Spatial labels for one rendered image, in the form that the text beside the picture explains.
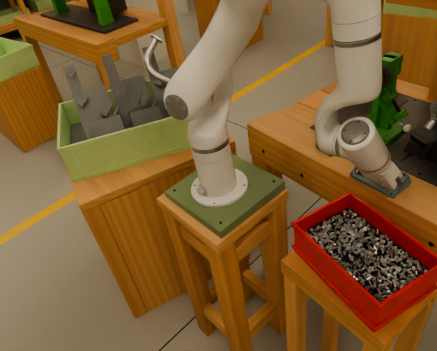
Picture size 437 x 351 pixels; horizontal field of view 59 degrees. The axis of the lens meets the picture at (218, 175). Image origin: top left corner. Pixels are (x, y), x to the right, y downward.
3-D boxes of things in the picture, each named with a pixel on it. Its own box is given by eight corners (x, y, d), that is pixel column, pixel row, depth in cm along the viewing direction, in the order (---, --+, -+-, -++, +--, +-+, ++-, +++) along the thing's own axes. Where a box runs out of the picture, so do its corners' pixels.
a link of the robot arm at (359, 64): (294, 42, 81) (312, 159, 98) (369, 42, 70) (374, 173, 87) (316, 26, 85) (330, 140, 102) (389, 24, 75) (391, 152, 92)
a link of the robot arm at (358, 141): (344, 166, 97) (381, 175, 91) (326, 144, 88) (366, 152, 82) (357, 137, 99) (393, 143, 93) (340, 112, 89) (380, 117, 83)
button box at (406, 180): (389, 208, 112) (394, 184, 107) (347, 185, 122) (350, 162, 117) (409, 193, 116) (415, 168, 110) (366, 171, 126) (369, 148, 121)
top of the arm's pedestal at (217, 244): (218, 255, 115) (217, 246, 112) (158, 206, 135) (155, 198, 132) (288, 198, 129) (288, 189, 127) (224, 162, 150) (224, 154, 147)
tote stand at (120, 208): (135, 319, 194) (78, 205, 145) (108, 252, 232) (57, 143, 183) (250, 258, 213) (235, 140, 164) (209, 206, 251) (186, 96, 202)
